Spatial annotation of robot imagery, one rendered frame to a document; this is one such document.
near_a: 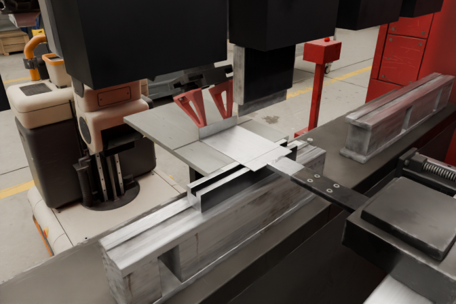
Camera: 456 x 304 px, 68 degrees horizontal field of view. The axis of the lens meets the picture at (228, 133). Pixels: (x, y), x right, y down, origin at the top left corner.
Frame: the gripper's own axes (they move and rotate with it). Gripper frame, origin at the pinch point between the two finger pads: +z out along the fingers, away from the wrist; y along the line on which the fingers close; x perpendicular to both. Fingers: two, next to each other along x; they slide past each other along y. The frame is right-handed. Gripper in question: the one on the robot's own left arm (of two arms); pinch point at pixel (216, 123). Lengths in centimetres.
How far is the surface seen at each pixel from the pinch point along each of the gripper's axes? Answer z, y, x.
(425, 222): 14.5, -1.3, -32.4
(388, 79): 6, 84, 13
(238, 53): -8.1, -5.5, -17.5
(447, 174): 26, 42, -16
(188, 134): 0.3, -4.6, 2.3
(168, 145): 0.9, -9.4, 1.0
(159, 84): -41, 117, 246
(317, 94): 9, 159, 105
